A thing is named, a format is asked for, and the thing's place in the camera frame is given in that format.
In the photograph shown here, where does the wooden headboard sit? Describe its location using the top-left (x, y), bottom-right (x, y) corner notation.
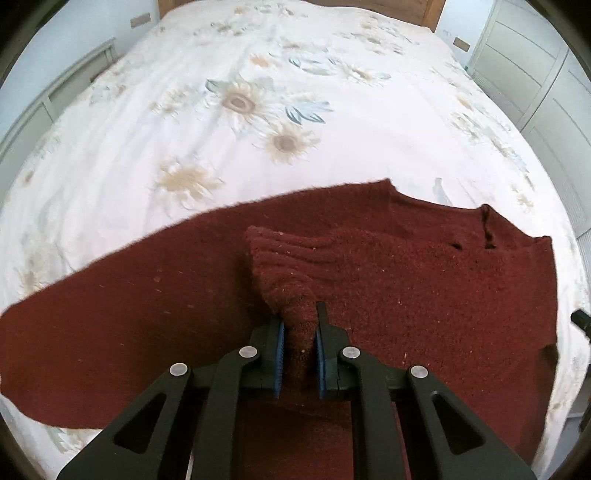
top-left (157, 0), bottom-right (447, 33)

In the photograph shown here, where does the floral white duvet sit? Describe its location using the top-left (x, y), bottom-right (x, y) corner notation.
top-left (0, 0), bottom-right (583, 480)

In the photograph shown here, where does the dark red knit sweater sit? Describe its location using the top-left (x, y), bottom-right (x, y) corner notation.
top-left (0, 179), bottom-right (566, 480)

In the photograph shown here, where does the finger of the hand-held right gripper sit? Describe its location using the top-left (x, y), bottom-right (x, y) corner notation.
top-left (571, 310), bottom-right (591, 343)

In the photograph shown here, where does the white low cabinet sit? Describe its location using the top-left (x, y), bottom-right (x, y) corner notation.
top-left (0, 39), bottom-right (117, 176)

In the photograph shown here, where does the white wardrobe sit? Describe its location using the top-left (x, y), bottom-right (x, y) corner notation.
top-left (466, 0), bottom-right (591, 241)

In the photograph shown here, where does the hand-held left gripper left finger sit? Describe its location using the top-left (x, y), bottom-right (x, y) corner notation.
top-left (56, 318), bottom-right (285, 480)

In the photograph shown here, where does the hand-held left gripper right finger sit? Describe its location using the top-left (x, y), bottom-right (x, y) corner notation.
top-left (315, 301), bottom-right (539, 480)

